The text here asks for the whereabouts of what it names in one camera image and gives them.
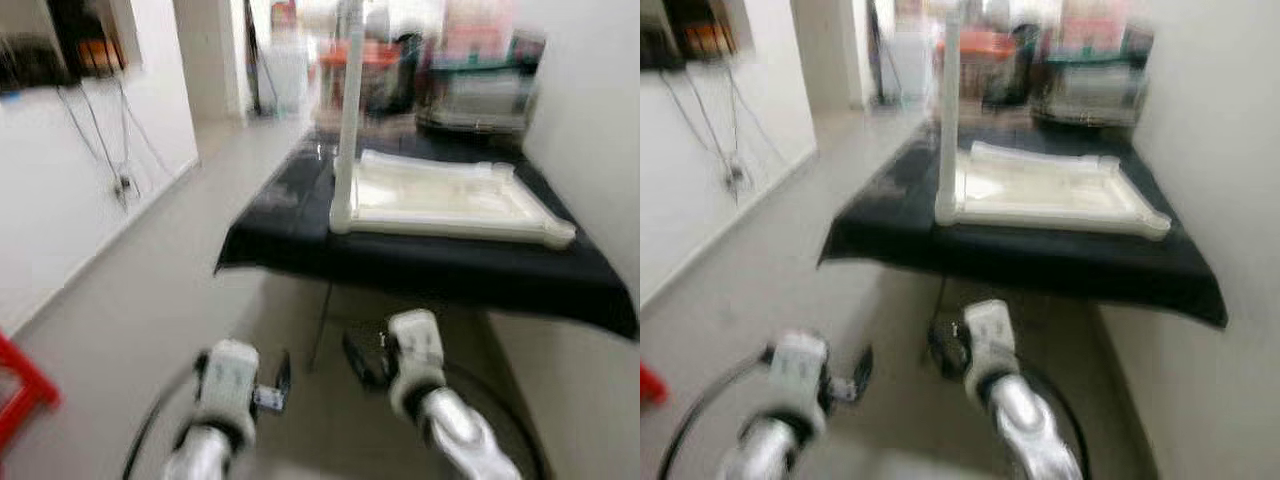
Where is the white plastic table leg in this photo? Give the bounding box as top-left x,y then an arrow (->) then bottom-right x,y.
360,148 -> 516,181
328,0 -> 366,236
933,10 -> 966,226
970,140 -> 1121,171

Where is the white plastic children table top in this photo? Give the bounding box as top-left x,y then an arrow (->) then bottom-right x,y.
935,140 -> 1173,241
328,148 -> 578,251

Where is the thin metal table leg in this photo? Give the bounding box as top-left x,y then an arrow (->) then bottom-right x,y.
305,282 -> 336,373
925,275 -> 948,333

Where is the black tablecloth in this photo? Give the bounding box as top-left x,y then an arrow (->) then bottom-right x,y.
215,130 -> 640,341
818,120 -> 1229,329

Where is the red plastic stool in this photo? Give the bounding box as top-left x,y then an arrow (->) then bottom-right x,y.
0,330 -> 61,451
640,362 -> 669,409

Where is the black bag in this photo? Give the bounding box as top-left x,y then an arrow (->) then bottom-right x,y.
385,30 -> 426,113
1000,25 -> 1041,106

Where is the clear plastic storage bin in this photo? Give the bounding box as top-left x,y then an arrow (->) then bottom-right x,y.
420,70 -> 536,131
1035,60 -> 1146,126

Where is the storage box with orange lid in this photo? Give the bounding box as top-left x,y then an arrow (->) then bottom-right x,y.
960,28 -> 1016,101
320,40 -> 401,111

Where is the white appliance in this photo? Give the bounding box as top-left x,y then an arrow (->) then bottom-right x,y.
260,40 -> 311,116
880,30 -> 936,101

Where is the pink box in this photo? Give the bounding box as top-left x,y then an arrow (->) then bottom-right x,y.
1060,0 -> 1131,51
440,0 -> 516,61

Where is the black router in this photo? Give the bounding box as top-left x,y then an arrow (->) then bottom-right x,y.
640,15 -> 691,71
0,35 -> 76,93

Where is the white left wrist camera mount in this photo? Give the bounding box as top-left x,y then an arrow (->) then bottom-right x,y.
195,338 -> 261,431
770,330 -> 831,421

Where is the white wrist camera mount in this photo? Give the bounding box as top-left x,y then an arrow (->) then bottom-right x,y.
962,298 -> 1021,379
770,330 -> 831,421
195,338 -> 261,431
385,308 -> 446,396

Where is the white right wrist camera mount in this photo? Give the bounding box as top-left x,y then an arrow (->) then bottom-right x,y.
962,298 -> 1021,379
385,308 -> 446,396

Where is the black wall cable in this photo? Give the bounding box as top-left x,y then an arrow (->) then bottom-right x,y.
55,80 -> 171,206
655,70 -> 781,196

